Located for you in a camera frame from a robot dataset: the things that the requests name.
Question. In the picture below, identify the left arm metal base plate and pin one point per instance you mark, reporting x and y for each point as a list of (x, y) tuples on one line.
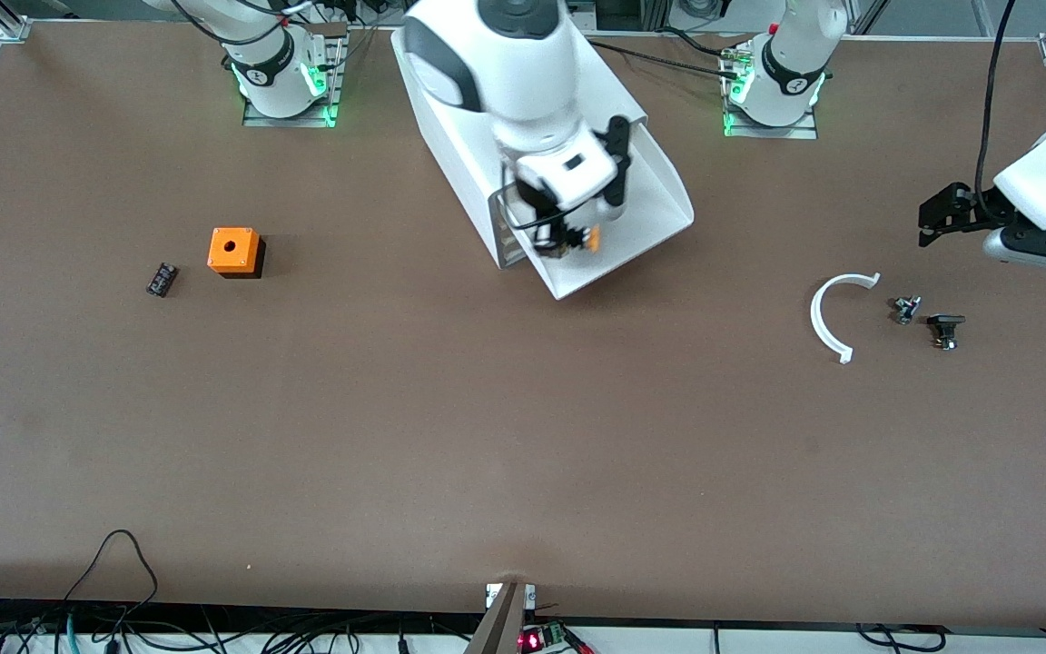
[(804, 132)]

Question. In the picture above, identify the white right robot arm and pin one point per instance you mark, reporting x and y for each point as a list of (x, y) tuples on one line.
[(523, 73)]

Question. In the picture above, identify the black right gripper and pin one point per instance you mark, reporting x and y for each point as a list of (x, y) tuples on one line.
[(551, 233)]

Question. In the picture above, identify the grey camera stand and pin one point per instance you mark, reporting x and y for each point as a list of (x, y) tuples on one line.
[(498, 627)]

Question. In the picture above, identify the circuit board with red light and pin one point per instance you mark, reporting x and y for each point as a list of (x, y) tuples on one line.
[(541, 639)]

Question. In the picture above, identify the small black clamp part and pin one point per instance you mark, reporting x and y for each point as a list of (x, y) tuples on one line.
[(945, 325)]

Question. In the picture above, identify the small grey metal component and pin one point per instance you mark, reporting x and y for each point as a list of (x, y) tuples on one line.
[(906, 309)]

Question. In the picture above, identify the orange push button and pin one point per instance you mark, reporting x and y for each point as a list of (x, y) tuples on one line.
[(591, 239)]

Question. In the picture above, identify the small black terminal block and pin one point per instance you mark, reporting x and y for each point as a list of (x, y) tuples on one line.
[(162, 280)]

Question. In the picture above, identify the orange box with hole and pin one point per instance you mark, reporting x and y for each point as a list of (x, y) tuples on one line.
[(232, 247)]

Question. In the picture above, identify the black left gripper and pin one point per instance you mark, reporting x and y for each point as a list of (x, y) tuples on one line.
[(979, 210)]

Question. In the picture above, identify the white curved plastic arc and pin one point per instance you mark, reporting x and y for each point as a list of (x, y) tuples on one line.
[(816, 318)]

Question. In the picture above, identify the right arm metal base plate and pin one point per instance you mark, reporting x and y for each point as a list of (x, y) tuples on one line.
[(334, 91)]

